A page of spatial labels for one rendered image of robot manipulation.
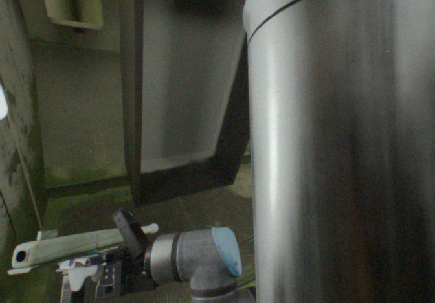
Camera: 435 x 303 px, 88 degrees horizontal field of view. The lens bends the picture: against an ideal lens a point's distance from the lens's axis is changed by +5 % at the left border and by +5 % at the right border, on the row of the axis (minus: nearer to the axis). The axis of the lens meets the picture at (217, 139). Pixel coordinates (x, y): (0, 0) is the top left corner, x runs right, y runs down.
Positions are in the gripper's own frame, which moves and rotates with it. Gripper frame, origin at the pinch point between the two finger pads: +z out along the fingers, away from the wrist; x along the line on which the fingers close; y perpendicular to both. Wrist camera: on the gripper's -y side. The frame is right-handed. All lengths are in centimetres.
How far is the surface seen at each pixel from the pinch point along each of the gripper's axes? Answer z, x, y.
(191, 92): -17, 60, -73
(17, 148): 76, 44, -52
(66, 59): 88, 79, -139
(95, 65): 72, 91, -138
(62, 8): 58, 44, -143
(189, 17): -27, 29, -93
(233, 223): -21, 127, 4
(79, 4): 48, 47, -147
